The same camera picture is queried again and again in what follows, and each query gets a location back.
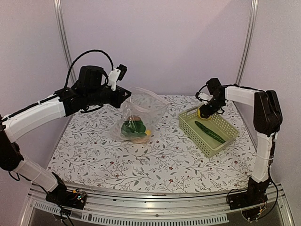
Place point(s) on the clear zip top bag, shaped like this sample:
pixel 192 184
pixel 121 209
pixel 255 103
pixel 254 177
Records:
pixel 144 103

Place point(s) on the floral patterned table mat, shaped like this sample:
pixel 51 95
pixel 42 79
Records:
pixel 169 162

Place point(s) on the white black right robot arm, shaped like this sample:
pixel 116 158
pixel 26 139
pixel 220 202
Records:
pixel 267 119

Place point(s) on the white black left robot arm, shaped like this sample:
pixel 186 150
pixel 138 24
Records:
pixel 14 126

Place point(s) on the left aluminium corner post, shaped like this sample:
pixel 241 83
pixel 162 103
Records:
pixel 62 32

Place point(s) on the green cucumber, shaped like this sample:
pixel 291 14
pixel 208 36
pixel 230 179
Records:
pixel 210 132

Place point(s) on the green white bok choy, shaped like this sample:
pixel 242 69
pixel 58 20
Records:
pixel 133 128

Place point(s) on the right aluminium corner post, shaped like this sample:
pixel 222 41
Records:
pixel 248 41

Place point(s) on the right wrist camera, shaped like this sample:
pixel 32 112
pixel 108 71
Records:
pixel 203 97

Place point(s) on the yellow round lemon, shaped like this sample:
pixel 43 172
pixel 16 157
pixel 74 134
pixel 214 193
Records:
pixel 148 132

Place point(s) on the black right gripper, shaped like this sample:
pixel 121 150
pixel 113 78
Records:
pixel 206 112

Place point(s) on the aluminium corner post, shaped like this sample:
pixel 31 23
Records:
pixel 248 41
pixel 62 32

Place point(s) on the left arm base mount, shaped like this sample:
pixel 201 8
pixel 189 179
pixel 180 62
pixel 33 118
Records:
pixel 74 199

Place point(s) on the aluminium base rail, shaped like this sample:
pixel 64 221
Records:
pixel 108 207

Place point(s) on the brown potato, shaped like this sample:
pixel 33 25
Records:
pixel 138 140

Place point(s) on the beige perforated plastic basket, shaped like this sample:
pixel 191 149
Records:
pixel 205 143

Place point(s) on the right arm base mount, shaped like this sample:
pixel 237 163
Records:
pixel 253 203

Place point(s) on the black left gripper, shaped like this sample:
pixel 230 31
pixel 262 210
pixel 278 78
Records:
pixel 120 98

